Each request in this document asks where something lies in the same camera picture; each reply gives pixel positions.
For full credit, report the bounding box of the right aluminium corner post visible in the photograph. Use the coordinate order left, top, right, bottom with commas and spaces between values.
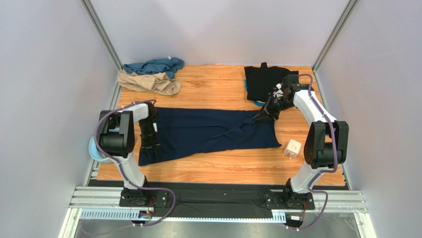
312, 0, 359, 72

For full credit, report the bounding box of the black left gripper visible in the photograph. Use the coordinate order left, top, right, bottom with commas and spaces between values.
139, 119, 160, 160

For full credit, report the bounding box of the aluminium corner post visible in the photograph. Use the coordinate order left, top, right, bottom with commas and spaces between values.
81, 0, 122, 71
312, 0, 359, 72

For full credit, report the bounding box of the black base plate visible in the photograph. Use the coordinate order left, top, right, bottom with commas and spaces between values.
87, 179, 350, 219

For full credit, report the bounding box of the light blue round device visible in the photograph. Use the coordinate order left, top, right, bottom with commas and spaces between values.
88, 137, 112, 164

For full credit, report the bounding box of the white cube adapter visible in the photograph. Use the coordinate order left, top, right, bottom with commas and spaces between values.
283, 139, 302, 158

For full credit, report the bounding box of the beige t shirt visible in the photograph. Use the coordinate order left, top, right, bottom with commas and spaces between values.
117, 70, 182, 96

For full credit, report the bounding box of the teal blue t shirt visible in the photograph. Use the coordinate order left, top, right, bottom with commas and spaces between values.
122, 57, 185, 79

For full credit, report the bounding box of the aluminium front rail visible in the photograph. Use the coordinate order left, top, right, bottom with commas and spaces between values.
59, 181, 376, 238

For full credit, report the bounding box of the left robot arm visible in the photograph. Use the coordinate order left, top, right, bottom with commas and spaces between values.
93, 99, 160, 190

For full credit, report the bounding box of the left aluminium corner post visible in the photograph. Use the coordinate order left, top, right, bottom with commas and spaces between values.
81, 0, 122, 71

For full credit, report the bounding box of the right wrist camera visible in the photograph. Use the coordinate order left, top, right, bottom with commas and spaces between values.
272, 74, 299, 98

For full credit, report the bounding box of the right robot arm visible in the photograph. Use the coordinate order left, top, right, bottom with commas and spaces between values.
253, 83, 348, 193

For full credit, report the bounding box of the navy blue t shirt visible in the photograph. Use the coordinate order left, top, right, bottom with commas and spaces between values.
138, 107, 280, 166

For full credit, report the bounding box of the folded black t shirt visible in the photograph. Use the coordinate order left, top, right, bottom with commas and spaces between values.
244, 62, 299, 102

